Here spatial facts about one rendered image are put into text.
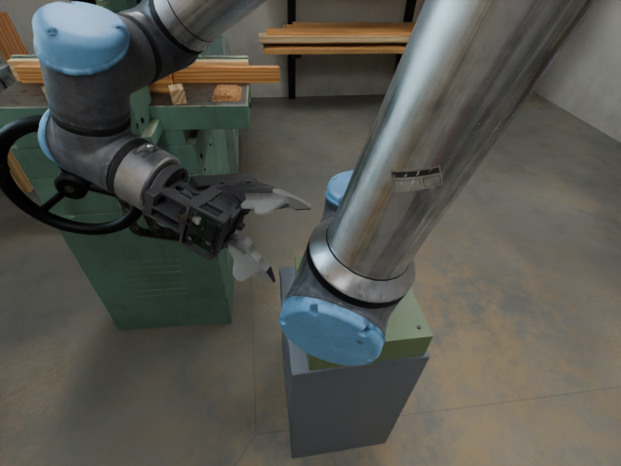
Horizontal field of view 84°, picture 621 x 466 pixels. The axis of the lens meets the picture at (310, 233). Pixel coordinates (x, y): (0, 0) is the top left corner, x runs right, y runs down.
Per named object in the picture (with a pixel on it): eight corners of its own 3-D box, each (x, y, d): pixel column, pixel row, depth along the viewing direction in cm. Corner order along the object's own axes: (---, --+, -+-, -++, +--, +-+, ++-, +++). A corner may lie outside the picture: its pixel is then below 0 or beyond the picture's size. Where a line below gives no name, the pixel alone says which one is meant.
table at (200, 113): (-36, 153, 75) (-55, 127, 71) (33, 99, 97) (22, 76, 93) (249, 147, 81) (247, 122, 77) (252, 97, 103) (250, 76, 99)
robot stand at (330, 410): (360, 356, 133) (386, 256, 96) (385, 443, 111) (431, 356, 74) (283, 366, 129) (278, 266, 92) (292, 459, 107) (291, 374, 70)
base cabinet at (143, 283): (116, 332, 137) (24, 180, 90) (151, 234, 180) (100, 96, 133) (232, 324, 142) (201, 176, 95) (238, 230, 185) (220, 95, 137)
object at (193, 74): (22, 83, 89) (14, 67, 87) (26, 80, 91) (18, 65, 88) (279, 82, 96) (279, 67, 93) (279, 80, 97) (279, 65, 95)
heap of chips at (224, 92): (211, 101, 85) (210, 93, 83) (215, 87, 92) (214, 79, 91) (240, 101, 85) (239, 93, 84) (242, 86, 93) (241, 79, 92)
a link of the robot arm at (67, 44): (89, -12, 42) (98, 84, 51) (-1, 2, 34) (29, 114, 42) (158, 23, 42) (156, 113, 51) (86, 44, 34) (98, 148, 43)
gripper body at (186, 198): (215, 265, 47) (138, 223, 47) (243, 234, 54) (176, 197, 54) (229, 223, 43) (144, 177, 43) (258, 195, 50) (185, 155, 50)
